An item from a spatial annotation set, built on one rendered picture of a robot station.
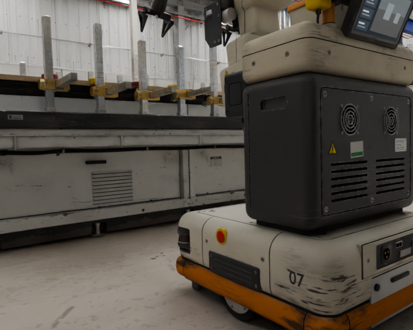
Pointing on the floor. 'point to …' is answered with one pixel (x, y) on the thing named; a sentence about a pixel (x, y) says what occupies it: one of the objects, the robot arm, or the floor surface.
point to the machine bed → (107, 174)
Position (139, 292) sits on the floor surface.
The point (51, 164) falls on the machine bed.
